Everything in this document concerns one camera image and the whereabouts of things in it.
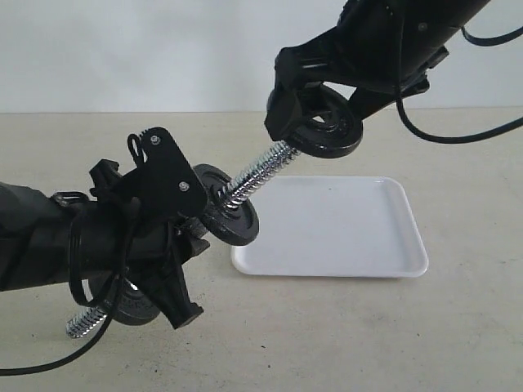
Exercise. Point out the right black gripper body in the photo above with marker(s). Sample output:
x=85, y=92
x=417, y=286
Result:
x=367, y=50

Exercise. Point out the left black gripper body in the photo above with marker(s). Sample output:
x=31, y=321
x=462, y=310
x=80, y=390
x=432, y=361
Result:
x=159, y=245

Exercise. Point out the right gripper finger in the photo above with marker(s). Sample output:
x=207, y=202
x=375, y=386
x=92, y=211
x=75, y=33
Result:
x=366, y=101
x=283, y=109

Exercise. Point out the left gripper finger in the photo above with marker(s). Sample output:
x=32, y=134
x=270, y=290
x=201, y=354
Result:
x=191, y=246
x=165, y=285

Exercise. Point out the chrome threaded dumbbell bar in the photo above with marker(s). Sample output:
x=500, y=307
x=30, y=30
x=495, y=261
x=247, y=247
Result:
x=236, y=191

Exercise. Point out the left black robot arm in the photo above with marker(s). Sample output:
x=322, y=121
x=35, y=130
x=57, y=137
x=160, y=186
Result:
x=43, y=237

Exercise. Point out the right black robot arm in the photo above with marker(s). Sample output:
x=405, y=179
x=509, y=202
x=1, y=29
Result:
x=457, y=12

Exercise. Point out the white rectangular plastic tray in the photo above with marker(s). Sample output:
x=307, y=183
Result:
x=333, y=226

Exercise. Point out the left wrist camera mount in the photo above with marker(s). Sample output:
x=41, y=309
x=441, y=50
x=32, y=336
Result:
x=163, y=181

